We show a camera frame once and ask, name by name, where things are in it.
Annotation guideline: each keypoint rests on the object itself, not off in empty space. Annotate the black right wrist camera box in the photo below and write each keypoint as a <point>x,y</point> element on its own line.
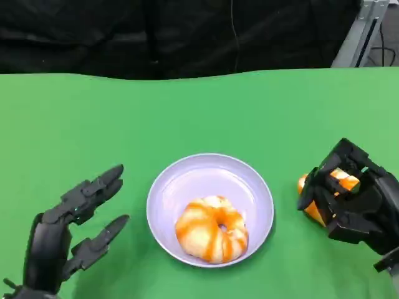
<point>386,263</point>

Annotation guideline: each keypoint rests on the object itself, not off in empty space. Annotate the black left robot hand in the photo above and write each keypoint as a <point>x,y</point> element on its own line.
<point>46,249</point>

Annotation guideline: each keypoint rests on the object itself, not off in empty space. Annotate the orange and white bread roll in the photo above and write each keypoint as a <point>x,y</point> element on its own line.
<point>205,233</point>
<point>346,182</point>

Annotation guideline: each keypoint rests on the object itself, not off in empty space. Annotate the green cloth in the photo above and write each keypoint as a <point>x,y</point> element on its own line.
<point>199,118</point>

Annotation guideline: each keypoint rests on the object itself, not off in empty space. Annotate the black backdrop curtain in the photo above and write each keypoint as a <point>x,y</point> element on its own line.
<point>124,34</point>

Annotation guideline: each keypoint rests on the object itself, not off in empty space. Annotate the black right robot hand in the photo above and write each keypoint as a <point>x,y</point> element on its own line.
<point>371,211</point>

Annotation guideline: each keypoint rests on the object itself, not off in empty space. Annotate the aluminium frame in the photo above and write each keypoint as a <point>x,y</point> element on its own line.
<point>352,40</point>

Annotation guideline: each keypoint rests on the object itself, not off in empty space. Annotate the lilac plate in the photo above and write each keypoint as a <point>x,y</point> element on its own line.
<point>202,174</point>

